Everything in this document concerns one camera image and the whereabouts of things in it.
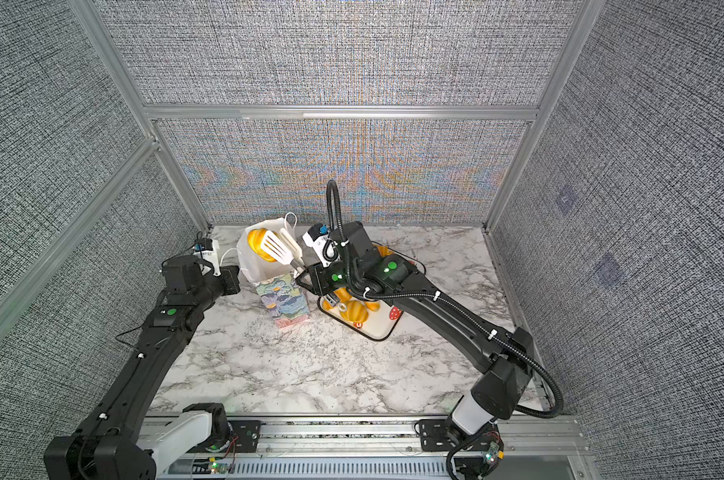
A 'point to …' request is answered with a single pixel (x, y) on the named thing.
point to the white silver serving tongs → (282, 248)
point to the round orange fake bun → (255, 240)
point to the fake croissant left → (327, 305)
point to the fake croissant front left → (356, 311)
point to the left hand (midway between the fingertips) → (238, 267)
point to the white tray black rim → (371, 319)
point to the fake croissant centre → (374, 306)
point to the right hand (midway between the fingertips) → (302, 276)
